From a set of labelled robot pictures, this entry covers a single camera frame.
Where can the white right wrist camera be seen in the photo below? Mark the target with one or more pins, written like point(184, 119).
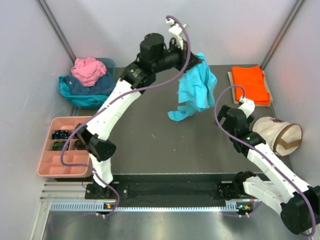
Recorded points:
point(247, 106)

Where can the teal plastic laundry bin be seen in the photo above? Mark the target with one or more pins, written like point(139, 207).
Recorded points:
point(91, 82)

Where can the light blue t shirt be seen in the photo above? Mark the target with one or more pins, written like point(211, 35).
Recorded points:
point(195, 91)

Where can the pink t shirt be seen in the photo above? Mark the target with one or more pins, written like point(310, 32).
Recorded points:
point(88, 70)

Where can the teal t shirt in bin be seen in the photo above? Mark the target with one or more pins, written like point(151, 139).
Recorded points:
point(82, 101)

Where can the folded orange t shirt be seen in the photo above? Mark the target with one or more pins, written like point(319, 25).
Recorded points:
point(252, 80)

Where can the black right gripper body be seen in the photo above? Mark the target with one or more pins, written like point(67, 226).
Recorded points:
point(223, 114)

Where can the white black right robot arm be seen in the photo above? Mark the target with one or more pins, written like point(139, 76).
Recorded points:
point(293, 199)

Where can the dark blue t shirt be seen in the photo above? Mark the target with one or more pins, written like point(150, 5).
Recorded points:
point(103, 86)

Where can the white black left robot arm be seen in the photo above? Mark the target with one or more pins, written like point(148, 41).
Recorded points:
point(154, 57)

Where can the grey slotted cable duct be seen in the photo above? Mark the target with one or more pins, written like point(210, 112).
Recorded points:
point(63, 206)

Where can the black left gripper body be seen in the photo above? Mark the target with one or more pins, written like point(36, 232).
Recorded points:
point(178, 57)

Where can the dark hair tie blue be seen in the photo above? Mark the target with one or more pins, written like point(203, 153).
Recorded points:
point(60, 135)

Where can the cream canvas drawstring bag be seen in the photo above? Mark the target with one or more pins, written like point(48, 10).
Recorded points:
point(282, 137)

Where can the dark hair tie green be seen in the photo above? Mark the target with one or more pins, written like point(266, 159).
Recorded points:
point(58, 145)

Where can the pink compartment tray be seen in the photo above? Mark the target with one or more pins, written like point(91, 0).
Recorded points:
point(56, 162)

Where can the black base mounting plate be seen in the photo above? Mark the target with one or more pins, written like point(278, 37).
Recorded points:
point(175, 190)

